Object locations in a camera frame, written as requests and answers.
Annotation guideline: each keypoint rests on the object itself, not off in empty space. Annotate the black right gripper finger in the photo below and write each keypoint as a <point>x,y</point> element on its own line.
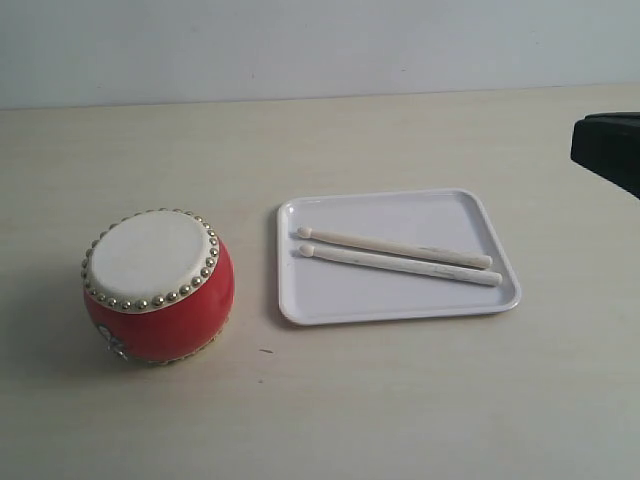
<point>607,144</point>

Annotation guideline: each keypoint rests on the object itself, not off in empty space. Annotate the white wooden drumstick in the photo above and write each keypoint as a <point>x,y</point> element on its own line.
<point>472,260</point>

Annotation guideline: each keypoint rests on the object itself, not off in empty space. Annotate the wooden drumstick with red marks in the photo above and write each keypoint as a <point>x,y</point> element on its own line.
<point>403,265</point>

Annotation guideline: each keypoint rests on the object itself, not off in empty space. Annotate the red drum with brass studs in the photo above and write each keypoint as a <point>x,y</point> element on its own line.
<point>158,286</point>

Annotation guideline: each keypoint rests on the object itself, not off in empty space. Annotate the white rectangular plastic tray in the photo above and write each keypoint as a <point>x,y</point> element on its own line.
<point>315,292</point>

